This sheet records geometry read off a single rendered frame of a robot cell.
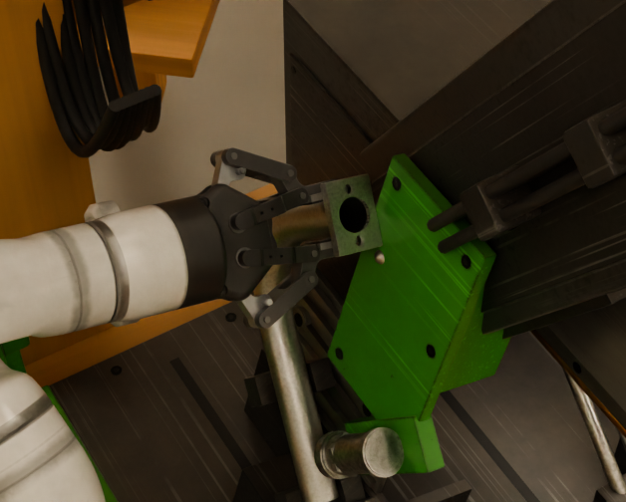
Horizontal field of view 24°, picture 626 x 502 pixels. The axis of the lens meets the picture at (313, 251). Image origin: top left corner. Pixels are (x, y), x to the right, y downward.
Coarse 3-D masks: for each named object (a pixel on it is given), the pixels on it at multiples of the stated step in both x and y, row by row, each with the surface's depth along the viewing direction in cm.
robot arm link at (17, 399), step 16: (0, 368) 94; (0, 384) 90; (16, 384) 91; (32, 384) 92; (0, 400) 90; (16, 400) 90; (32, 400) 91; (48, 400) 93; (0, 416) 89; (16, 416) 90; (32, 416) 90; (0, 432) 89; (16, 432) 90
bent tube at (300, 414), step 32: (352, 192) 107; (288, 224) 112; (320, 224) 108; (352, 224) 109; (256, 288) 118; (288, 320) 118; (288, 352) 118; (288, 384) 118; (288, 416) 118; (320, 480) 118
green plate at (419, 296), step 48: (384, 192) 106; (432, 192) 102; (384, 240) 108; (432, 240) 103; (384, 288) 109; (432, 288) 104; (480, 288) 101; (336, 336) 116; (384, 336) 110; (432, 336) 105; (480, 336) 108; (384, 384) 112; (432, 384) 106
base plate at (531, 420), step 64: (192, 320) 142; (64, 384) 137; (128, 384) 137; (192, 384) 137; (512, 384) 137; (128, 448) 132; (192, 448) 132; (256, 448) 132; (448, 448) 132; (512, 448) 132; (576, 448) 132
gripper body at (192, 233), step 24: (216, 192) 102; (240, 192) 103; (192, 216) 99; (216, 216) 102; (192, 240) 98; (216, 240) 99; (240, 240) 103; (264, 240) 104; (192, 264) 98; (216, 264) 99; (192, 288) 99; (216, 288) 100; (240, 288) 103
